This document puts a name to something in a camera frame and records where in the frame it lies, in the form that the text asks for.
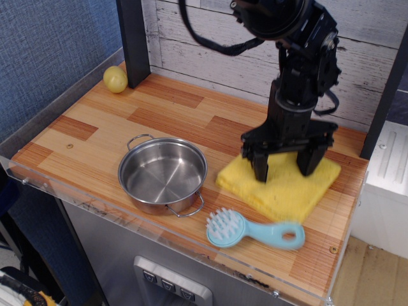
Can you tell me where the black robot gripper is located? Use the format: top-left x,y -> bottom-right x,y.
241,77 -> 338,183

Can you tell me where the yellow towel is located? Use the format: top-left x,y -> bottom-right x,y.
216,153 -> 341,223

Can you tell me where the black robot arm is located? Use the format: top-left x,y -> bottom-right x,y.
230,1 -> 341,182

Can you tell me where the light blue scrub brush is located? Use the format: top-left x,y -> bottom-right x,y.
206,208 -> 305,250

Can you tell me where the white cabinet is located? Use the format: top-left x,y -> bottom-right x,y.
351,121 -> 407,258

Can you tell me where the stainless steel pot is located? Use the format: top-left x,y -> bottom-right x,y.
118,134 -> 208,218

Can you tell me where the button control panel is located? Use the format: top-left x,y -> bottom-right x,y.
133,256 -> 213,305

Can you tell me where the yellow potato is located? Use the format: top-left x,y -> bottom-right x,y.
103,66 -> 128,93

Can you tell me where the stainless steel appliance front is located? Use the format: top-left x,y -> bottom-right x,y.
62,201 -> 291,305

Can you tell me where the clear acrylic table guard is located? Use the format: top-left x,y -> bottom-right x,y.
1,51 -> 368,305

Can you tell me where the dark vertical post right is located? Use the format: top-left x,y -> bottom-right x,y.
359,0 -> 408,160

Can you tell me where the dark vertical post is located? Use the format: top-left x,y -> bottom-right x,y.
116,0 -> 151,89
359,0 -> 408,160

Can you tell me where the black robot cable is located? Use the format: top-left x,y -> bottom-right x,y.
177,0 -> 265,57

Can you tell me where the dark vertical post left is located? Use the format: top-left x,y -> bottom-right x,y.
116,0 -> 151,89

